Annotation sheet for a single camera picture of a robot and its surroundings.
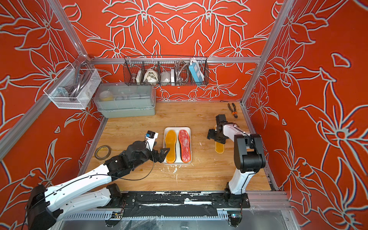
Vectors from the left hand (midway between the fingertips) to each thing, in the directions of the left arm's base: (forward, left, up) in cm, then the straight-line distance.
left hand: (163, 145), depth 74 cm
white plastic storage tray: (0, -8, -17) cm, 19 cm away
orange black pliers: (+42, -49, -16) cm, 66 cm away
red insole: (+11, -11, -15) cm, 22 cm away
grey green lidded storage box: (+35, +39, -2) cm, 52 cm away
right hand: (+17, -28, -16) cm, 36 cm away
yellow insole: (+13, -1, -16) cm, 20 cm away
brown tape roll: (-3, +42, -18) cm, 45 cm away
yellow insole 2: (+10, -34, -17) cm, 39 cm away
